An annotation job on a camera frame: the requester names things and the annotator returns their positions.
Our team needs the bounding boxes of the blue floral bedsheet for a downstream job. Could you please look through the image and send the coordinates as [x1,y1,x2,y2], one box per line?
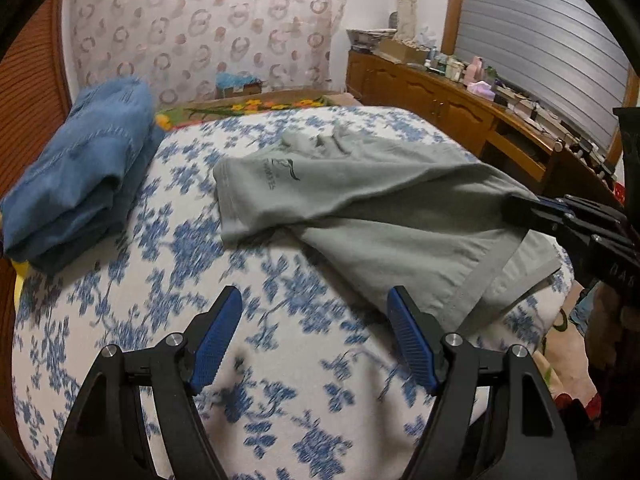
[10,105,576,480]

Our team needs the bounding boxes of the grey shorts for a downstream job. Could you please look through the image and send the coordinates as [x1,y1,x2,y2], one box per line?
[214,127,561,334]

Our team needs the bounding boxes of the circle patterned curtain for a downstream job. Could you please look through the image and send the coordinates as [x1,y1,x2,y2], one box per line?
[63,0,346,105]

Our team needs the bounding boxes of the cardboard box with blue cloth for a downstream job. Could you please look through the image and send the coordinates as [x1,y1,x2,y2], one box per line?
[215,73,262,99]

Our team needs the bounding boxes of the grey window shutter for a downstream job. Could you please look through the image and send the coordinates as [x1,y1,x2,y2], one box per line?
[454,0,629,148]

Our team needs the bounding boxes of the folded blue jeans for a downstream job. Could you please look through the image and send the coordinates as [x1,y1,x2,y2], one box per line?
[1,77,165,274]

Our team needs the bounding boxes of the wooden dresser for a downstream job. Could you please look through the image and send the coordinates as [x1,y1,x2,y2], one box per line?
[346,50,620,207]

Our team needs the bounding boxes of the floral colourful blanket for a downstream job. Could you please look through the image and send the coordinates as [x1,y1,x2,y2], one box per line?
[155,89,361,131]

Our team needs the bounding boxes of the brown cardboard box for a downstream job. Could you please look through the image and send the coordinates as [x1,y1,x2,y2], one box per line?
[374,38,427,65]

